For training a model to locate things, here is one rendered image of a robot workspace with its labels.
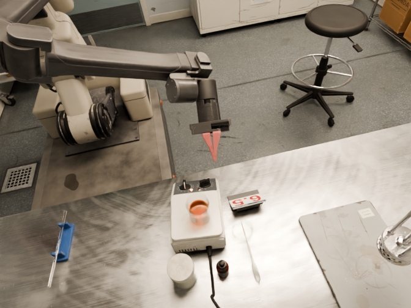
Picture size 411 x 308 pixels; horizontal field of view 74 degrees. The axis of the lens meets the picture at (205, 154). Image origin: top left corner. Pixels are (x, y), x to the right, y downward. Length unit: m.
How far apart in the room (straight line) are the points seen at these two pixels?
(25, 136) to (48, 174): 0.98
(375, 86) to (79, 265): 2.32
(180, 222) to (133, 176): 0.75
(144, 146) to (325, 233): 1.02
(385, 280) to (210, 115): 0.54
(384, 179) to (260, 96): 1.50
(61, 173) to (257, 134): 1.24
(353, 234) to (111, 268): 0.60
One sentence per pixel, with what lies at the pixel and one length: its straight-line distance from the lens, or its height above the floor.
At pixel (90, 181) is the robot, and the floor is 0.37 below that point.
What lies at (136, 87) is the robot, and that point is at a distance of 1.52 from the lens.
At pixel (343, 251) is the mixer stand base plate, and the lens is 0.76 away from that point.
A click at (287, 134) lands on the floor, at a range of 1.98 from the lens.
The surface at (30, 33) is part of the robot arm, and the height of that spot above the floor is 1.22.
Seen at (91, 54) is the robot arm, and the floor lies 1.15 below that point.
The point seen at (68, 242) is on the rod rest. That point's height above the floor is 0.76.
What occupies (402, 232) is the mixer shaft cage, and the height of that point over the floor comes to 0.92.
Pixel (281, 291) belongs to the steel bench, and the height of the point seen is 0.75.
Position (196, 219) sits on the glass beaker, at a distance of 0.62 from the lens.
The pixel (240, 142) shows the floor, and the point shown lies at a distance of 1.91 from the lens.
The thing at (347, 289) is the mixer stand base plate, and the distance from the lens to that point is 0.73.
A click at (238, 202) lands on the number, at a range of 0.75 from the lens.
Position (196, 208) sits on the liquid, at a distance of 0.63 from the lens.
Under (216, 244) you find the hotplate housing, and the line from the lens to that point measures 0.69.
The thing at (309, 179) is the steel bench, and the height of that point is 0.75.
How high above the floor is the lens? 1.44
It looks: 51 degrees down
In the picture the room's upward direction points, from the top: 8 degrees counter-clockwise
